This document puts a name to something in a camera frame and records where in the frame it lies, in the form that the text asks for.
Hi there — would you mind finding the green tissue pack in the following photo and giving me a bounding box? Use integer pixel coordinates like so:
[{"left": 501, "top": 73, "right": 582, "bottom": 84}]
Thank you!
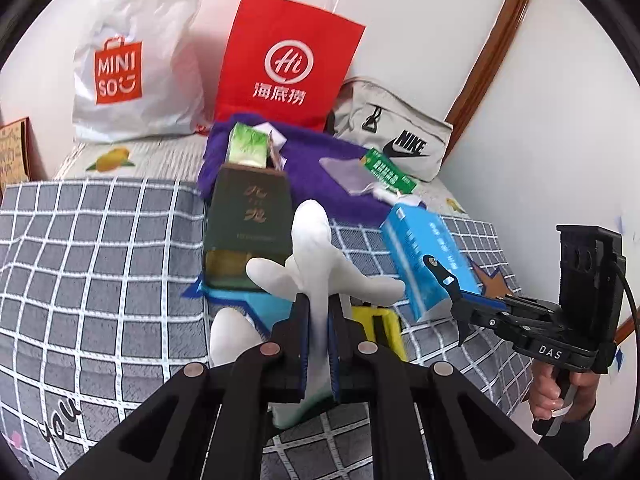
[{"left": 226, "top": 122, "right": 273, "bottom": 168}]

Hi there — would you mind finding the fruit print bed sheet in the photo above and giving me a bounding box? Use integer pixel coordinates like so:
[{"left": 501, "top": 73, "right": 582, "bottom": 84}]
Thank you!
[{"left": 52, "top": 135, "right": 471, "bottom": 216}]

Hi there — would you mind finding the purple towel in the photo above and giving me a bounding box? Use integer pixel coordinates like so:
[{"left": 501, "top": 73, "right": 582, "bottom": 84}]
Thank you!
[{"left": 196, "top": 112, "right": 396, "bottom": 223}]

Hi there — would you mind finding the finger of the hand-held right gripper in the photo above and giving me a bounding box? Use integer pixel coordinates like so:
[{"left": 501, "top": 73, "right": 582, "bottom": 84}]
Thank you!
[
  {"left": 422, "top": 255, "right": 561, "bottom": 321},
  {"left": 452, "top": 305, "right": 546, "bottom": 348}
]

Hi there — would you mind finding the white tube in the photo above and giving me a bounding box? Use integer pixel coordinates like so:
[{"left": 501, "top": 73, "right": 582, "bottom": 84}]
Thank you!
[{"left": 372, "top": 185, "right": 426, "bottom": 208}]

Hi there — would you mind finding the black cable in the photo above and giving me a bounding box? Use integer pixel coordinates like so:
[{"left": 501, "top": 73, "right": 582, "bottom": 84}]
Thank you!
[{"left": 612, "top": 255, "right": 640, "bottom": 356}]

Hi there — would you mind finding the grey checked blanket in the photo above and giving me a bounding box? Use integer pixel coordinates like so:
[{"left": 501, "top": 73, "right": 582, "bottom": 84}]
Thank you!
[{"left": 0, "top": 177, "right": 533, "bottom": 480}]

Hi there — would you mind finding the person's right hand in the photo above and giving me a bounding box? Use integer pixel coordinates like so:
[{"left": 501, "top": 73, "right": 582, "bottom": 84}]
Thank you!
[{"left": 529, "top": 360, "right": 598, "bottom": 423}]

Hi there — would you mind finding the grey waist bag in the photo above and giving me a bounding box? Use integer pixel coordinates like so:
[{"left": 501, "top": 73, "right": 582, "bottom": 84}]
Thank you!
[{"left": 327, "top": 76, "right": 454, "bottom": 183}]

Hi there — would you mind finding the yellow black pouch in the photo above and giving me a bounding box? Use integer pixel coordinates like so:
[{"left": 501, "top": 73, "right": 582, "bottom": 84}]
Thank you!
[{"left": 350, "top": 305, "right": 403, "bottom": 361}]

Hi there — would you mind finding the blue tissue box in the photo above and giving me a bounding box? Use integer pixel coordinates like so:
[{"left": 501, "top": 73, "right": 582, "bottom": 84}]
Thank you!
[{"left": 380, "top": 203, "right": 483, "bottom": 323}]

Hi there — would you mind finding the white plush toy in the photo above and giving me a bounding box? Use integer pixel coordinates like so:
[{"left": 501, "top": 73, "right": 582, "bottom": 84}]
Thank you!
[{"left": 210, "top": 199, "right": 407, "bottom": 428}]

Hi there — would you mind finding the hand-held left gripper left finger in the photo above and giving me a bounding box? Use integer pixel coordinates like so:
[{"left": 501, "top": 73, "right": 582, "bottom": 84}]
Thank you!
[{"left": 57, "top": 292, "right": 313, "bottom": 480}]

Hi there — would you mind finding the white plastic shopping bag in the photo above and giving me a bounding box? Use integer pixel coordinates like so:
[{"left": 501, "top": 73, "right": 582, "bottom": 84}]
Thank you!
[{"left": 72, "top": 0, "right": 208, "bottom": 143}]

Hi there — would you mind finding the person's right forearm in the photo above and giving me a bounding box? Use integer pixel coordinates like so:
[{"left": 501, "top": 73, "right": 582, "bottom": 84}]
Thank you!
[{"left": 575, "top": 400, "right": 638, "bottom": 480}]

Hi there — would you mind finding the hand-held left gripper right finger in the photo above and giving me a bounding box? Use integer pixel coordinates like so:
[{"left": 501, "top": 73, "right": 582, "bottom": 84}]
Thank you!
[{"left": 327, "top": 295, "right": 576, "bottom": 480}]

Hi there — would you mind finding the wooden door frame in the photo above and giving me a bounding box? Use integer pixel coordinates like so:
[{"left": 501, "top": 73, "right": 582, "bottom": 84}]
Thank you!
[{"left": 445, "top": 0, "right": 541, "bottom": 133}]

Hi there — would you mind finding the green packet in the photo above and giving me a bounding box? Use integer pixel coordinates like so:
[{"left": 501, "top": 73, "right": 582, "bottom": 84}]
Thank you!
[{"left": 361, "top": 148, "right": 418, "bottom": 195}]

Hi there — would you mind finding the dark green box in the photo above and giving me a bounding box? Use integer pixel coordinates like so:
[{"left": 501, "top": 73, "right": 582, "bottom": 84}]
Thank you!
[{"left": 202, "top": 164, "right": 296, "bottom": 291}]

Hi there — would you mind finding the patterned brown box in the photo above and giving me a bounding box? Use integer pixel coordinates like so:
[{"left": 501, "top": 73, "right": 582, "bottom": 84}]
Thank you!
[{"left": 0, "top": 117, "right": 33, "bottom": 196}]

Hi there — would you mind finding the red paper bag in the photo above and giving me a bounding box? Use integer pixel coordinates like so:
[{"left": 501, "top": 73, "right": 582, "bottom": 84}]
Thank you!
[{"left": 214, "top": 0, "right": 366, "bottom": 133}]

